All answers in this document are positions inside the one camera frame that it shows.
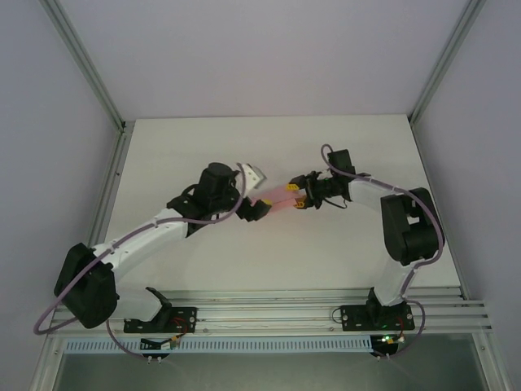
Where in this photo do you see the connector board with green light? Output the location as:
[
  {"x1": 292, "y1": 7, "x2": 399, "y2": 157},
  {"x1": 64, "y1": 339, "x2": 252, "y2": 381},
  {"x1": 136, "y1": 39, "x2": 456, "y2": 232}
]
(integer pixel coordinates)
[{"x1": 370, "y1": 333, "x2": 408, "y2": 359}]

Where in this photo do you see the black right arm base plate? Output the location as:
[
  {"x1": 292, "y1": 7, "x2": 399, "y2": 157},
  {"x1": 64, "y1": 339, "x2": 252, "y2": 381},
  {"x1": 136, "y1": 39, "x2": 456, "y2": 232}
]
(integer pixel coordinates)
[{"x1": 339, "y1": 304, "x2": 416, "y2": 332}]

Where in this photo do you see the aluminium table side rail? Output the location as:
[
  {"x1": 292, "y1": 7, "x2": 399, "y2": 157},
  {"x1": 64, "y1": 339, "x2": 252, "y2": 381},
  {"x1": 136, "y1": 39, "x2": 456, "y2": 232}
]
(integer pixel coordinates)
[{"x1": 68, "y1": 121, "x2": 135, "y2": 305}]

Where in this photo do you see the small connector circuit board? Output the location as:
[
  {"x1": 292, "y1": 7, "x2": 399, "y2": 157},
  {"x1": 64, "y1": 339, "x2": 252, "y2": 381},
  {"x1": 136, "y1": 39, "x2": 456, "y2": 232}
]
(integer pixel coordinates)
[{"x1": 140, "y1": 337, "x2": 181, "y2": 353}]

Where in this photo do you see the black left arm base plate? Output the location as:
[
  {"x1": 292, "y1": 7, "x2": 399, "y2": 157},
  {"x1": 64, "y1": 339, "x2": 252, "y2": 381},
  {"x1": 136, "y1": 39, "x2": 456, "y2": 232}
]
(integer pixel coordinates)
[{"x1": 123, "y1": 305, "x2": 199, "y2": 334}]

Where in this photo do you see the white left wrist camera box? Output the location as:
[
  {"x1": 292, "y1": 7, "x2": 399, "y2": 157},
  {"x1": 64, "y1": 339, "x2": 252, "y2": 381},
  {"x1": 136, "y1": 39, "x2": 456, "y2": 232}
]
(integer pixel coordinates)
[{"x1": 237, "y1": 161, "x2": 268, "y2": 191}]

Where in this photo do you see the light blue slotted cable duct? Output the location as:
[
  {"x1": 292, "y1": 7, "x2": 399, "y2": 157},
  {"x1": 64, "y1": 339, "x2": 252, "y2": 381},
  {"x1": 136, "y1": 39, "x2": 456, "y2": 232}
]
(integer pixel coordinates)
[{"x1": 64, "y1": 336, "x2": 374, "y2": 354}]

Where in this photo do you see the aluminium mounting rail beam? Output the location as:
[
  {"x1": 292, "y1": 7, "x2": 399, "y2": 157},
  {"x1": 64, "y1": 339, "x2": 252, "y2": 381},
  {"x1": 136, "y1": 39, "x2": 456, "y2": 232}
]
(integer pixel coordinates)
[{"x1": 48, "y1": 289, "x2": 493, "y2": 337}]

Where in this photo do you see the pink cardboard box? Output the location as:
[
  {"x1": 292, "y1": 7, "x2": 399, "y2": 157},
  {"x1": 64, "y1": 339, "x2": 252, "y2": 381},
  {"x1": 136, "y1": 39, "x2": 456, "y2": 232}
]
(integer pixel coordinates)
[{"x1": 251, "y1": 183, "x2": 305, "y2": 212}]

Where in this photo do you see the aluminium frame post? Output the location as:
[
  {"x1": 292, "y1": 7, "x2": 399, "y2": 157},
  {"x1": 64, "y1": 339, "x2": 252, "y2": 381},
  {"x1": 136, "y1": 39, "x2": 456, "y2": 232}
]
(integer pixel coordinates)
[
  {"x1": 408, "y1": 0, "x2": 492, "y2": 126},
  {"x1": 40, "y1": 0, "x2": 127, "y2": 131}
]

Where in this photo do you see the grey metal panel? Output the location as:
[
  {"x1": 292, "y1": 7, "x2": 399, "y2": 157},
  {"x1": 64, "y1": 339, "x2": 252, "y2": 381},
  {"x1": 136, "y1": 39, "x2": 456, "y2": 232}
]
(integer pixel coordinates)
[{"x1": 52, "y1": 352, "x2": 489, "y2": 391}]

